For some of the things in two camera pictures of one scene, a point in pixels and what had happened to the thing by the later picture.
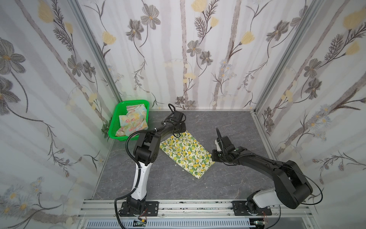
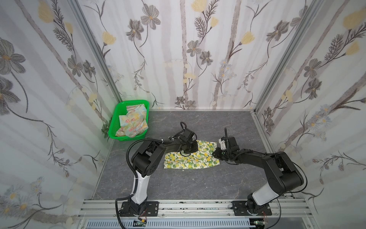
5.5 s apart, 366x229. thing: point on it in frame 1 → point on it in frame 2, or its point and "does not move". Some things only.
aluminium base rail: [104, 210] does not move
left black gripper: [177, 123] → [193, 146]
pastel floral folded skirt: [135, 120] does not move
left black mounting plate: [151, 209] does not move
